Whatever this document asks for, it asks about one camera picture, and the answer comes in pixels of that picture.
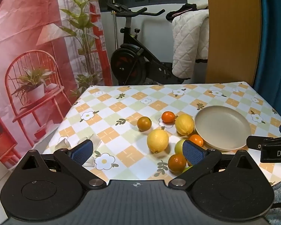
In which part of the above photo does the small orange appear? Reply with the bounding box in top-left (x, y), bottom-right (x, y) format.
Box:
top-left (188, 134), bottom-right (204, 147)

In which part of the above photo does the beige plate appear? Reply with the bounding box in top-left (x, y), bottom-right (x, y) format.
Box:
top-left (194, 105), bottom-right (251, 152)

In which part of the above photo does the teal curtain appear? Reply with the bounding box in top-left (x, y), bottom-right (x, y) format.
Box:
top-left (252, 0), bottom-right (281, 125)

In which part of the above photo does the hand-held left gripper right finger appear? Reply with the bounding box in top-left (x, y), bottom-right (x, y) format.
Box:
top-left (168, 139), bottom-right (254, 189)

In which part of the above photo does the white quilted blanket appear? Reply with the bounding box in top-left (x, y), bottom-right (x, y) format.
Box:
top-left (171, 9), bottom-right (210, 80)

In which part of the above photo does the dark orange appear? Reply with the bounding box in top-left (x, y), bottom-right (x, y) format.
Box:
top-left (168, 153), bottom-right (187, 174)
top-left (137, 116), bottom-right (152, 132)

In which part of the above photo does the yellow lemon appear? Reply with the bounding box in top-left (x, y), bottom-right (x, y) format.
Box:
top-left (175, 114), bottom-right (195, 136)
top-left (147, 129), bottom-right (169, 154)

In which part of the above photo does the white fluffy cloth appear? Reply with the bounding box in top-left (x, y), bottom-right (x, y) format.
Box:
top-left (196, 0), bottom-right (209, 11)

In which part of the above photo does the bright orange tangerine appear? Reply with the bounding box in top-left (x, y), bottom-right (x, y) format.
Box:
top-left (161, 111), bottom-right (176, 124)

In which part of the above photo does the red printed backdrop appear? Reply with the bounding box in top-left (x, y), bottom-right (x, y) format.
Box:
top-left (0, 0), bottom-right (113, 183)

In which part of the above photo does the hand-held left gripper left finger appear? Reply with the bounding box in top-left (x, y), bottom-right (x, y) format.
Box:
top-left (21, 139), bottom-right (107, 189)

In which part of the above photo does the round wooden board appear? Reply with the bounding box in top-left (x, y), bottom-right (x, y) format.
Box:
top-left (205, 0), bottom-right (263, 85)

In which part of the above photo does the pile of clear plastic pieces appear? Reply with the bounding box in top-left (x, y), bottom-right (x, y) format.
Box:
top-left (55, 133), bottom-right (102, 168)

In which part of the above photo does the checkered floral tablecloth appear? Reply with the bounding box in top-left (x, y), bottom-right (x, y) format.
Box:
top-left (41, 82), bottom-right (281, 185)

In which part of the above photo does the yellow-green apple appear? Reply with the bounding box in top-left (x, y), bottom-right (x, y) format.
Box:
top-left (174, 139), bottom-right (186, 155)

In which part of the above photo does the black fuzzy garment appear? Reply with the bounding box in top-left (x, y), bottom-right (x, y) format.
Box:
top-left (165, 3), bottom-right (209, 23)

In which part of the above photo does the black exercise bike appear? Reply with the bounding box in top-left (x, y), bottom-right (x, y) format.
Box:
top-left (107, 1), bottom-right (192, 86)

